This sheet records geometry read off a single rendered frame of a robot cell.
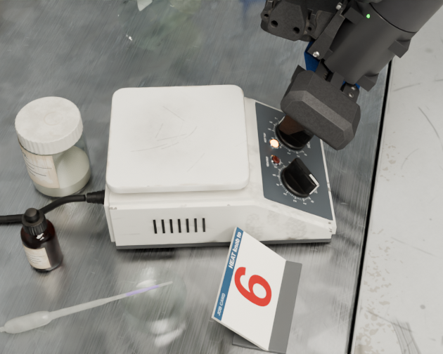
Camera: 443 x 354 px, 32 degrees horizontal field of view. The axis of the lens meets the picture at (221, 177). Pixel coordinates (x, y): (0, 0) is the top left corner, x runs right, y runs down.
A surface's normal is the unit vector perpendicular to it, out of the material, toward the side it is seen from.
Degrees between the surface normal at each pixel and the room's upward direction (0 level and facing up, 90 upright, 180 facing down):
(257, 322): 40
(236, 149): 0
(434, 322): 0
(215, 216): 90
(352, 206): 0
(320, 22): 58
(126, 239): 90
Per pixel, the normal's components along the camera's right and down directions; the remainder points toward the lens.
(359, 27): -0.65, 0.25
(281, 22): -0.30, 0.58
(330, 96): 0.49, -0.58
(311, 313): -0.01, -0.65
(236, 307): 0.62, -0.39
